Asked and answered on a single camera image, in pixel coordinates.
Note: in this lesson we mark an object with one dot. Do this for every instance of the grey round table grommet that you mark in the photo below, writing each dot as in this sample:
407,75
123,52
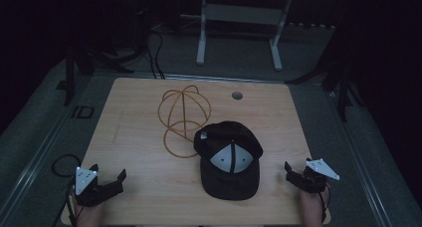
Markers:
237,95

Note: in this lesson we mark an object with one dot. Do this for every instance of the black metal stand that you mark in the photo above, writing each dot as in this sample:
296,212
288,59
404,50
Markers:
341,87
69,77

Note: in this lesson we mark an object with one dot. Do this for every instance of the white metal desk frame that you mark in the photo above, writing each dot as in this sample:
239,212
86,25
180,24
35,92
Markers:
239,14

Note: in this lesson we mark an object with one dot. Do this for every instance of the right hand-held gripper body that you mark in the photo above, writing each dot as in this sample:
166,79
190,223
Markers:
315,179

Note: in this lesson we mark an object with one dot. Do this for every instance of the black and white baseball cap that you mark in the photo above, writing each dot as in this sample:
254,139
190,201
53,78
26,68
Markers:
229,187

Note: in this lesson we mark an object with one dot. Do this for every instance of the person's right hand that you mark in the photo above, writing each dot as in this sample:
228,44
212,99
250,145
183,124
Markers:
310,207

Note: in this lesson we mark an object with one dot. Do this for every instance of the person's left hand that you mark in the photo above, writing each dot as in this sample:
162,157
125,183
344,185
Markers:
90,215

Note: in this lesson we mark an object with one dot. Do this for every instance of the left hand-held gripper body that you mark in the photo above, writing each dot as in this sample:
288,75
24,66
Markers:
87,183

